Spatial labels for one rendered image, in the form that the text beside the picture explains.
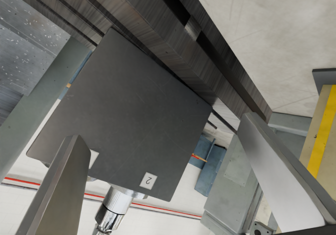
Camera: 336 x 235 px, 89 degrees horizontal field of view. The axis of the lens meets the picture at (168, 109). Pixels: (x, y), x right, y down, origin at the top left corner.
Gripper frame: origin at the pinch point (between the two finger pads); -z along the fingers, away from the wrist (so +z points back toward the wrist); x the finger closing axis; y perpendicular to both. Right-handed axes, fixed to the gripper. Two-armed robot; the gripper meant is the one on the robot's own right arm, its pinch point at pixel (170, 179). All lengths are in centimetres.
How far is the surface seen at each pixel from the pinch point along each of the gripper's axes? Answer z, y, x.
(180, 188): -264, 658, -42
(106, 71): -16.9, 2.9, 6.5
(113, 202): -7.4, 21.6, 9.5
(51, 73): -47, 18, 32
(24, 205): -162, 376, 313
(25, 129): -35, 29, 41
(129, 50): -19.8, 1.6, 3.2
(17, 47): -43, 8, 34
